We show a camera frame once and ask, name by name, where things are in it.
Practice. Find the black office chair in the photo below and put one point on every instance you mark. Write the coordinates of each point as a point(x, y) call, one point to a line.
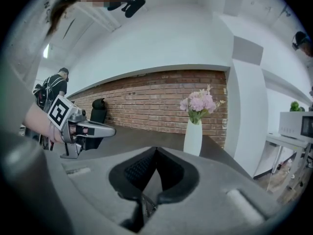
point(99, 111)

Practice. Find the person's left hand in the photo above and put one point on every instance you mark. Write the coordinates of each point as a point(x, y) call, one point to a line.
point(78, 132)

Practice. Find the small green plant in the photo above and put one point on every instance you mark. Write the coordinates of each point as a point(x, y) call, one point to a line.
point(296, 106)

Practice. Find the person's white trousers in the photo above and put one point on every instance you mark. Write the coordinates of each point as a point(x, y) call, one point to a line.
point(22, 180)

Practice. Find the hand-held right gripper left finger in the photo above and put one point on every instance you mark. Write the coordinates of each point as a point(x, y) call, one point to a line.
point(93, 185)

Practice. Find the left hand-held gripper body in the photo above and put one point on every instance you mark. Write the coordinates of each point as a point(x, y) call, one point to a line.
point(60, 111)

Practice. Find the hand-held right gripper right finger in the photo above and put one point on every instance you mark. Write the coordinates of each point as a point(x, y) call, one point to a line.
point(210, 199)

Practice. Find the person's left forearm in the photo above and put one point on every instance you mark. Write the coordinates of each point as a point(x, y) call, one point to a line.
point(36, 124)

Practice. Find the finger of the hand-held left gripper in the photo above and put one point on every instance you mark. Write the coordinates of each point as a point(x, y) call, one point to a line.
point(102, 131)

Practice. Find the white side table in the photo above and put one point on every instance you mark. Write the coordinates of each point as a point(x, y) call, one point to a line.
point(283, 141)

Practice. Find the person's white shirt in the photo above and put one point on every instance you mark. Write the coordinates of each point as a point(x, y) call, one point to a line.
point(19, 57)

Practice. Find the group of ceiling strip lights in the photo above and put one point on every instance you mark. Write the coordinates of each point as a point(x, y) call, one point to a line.
point(46, 51)

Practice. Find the black head-mounted camera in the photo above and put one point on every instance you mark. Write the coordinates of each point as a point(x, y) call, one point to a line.
point(133, 7)

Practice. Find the white ribbed vase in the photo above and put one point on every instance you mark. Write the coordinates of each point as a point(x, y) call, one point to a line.
point(192, 138)

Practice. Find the pink flower bouquet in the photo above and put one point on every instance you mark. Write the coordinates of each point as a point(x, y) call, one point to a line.
point(198, 104)

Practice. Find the white microwave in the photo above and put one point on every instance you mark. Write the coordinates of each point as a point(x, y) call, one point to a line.
point(291, 124)

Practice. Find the black backpack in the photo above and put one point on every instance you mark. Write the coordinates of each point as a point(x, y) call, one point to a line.
point(44, 94)

